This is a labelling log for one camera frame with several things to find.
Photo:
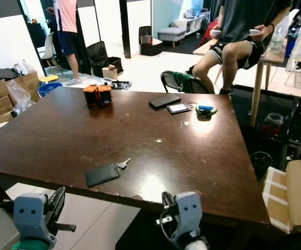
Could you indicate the black key pouch with keys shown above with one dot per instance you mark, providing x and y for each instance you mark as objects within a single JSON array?
[{"x": 102, "y": 175}]

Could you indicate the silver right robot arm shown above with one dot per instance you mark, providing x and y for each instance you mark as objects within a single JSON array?
[{"x": 195, "y": 246}]

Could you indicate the round black bin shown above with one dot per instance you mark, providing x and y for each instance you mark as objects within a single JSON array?
[{"x": 261, "y": 164}]

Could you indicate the black phone case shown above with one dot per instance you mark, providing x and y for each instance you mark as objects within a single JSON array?
[{"x": 165, "y": 101}]

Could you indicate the orange and black battery box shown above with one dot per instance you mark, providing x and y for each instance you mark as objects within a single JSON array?
[
  {"x": 91, "y": 96},
  {"x": 105, "y": 95}
]

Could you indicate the clear plastic bag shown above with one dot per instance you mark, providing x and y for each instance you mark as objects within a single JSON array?
[{"x": 21, "y": 96}]

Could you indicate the blue plastic bucket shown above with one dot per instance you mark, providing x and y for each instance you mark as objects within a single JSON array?
[{"x": 49, "y": 89}]

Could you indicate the large taped cardboard box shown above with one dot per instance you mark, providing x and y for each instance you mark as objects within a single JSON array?
[{"x": 291, "y": 195}]

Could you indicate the plain brown cardboard box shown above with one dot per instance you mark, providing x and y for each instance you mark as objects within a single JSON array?
[{"x": 30, "y": 82}]

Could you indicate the yellow plastic lid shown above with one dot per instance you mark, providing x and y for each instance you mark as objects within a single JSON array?
[{"x": 48, "y": 78}]

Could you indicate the black tool on floor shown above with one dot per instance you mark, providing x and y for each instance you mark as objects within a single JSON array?
[{"x": 117, "y": 84}]

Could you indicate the glass jar with red contents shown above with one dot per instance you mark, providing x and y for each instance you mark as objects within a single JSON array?
[{"x": 273, "y": 124}]

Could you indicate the white plastic bag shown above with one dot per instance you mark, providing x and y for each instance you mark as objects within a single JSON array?
[{"x": 24, "y": 67}]

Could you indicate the black folded cloth bag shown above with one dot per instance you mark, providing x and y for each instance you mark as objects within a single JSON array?
[{"x": 4, "y": 74}]

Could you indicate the small open cardboard box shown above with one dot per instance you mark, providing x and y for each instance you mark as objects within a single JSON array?
[{"x": 109, "y": 73}]

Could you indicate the light wooden side table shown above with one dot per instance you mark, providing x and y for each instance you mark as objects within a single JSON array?
[{"x": 257, "y": 88}]

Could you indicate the open black suitcase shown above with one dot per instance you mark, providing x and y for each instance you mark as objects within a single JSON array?
[{"x": 99, "y": 54}]

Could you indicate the white plastic chair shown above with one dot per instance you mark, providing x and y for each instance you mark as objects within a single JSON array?
[{"x": 48, "y": 48}]

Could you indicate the grey ottoman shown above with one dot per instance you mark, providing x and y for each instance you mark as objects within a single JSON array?
[{"x": 172, "y": 35}]

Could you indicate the standing person in pink shirt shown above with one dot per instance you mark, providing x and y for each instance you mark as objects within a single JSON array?
[{"x": 67, "y": 21}]

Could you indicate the white handheld controller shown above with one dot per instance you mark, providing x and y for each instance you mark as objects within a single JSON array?
[
  {"x": 255, "y": 32},
  {"x": 215, "y": 33}
]

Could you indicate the white desk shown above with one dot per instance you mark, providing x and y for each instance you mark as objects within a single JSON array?
[{"x": 189, "y": 23}]

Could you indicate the seated person in black shirt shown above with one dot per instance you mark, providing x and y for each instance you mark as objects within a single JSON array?
[{"x": 244, "y": 21}]

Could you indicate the clear plastic water bottle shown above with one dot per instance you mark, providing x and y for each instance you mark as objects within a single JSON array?
[{"x": 279, "y": 37}]

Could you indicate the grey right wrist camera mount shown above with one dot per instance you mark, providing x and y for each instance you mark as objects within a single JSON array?
[{"x": 188, "y": 211}]

